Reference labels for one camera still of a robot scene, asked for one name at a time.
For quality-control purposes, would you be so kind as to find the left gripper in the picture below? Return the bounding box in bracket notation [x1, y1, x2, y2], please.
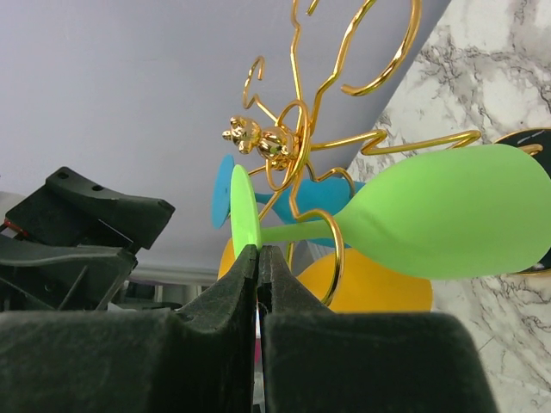
[1, 166, 175, 311]

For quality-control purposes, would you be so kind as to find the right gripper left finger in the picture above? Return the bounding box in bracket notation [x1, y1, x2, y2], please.
[1, 245, 258, 412]

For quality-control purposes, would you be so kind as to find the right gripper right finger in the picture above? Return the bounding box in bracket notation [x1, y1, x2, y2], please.
[257, 246, 498, 413]

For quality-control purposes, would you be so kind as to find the green wine glass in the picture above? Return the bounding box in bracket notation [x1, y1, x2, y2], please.
[230, 143, 551, 280]

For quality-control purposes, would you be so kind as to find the orange wine glass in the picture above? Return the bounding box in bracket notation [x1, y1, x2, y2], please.
[217, 238, 433, 313]

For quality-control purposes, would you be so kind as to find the blue wine glass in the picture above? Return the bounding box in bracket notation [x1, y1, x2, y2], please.
[210, 154, 367, 249]

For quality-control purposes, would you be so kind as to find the gold wire glass rack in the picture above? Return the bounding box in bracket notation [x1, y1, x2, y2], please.
[221, 0, 551, 309]

